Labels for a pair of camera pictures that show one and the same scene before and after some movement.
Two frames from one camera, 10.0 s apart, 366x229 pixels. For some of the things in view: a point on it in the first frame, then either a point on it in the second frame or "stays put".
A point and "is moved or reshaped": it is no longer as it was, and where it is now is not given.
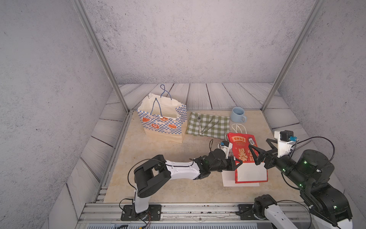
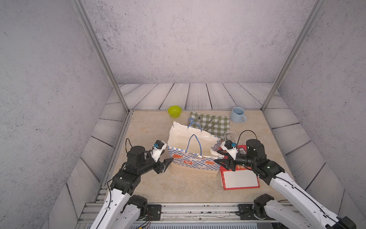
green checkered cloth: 207,125 stays put
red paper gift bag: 249,171 is moved or reshaped
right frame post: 318,9 stays put
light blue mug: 237,115 stays put
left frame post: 102,54 stays put
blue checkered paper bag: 163,118 → 191,151
